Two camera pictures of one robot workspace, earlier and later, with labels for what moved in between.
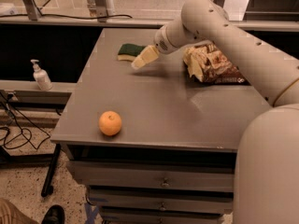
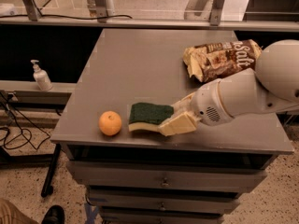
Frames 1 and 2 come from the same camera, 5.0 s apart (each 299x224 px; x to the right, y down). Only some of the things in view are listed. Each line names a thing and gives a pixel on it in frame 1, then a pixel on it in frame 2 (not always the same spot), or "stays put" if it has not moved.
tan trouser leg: x=10 y=214 stays put
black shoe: x=55 y=215 stays put
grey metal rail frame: x=101 y=15 stays put
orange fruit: x=109 y=122 stays put
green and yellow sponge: x=129 y=51 -> x=148 y=117
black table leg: x=48 y=188 stays put
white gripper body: x=163 y=42 -> x=206 y=103
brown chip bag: x=205 y=63 stays put
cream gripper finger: x=144 y=58 -> x=183 y=105
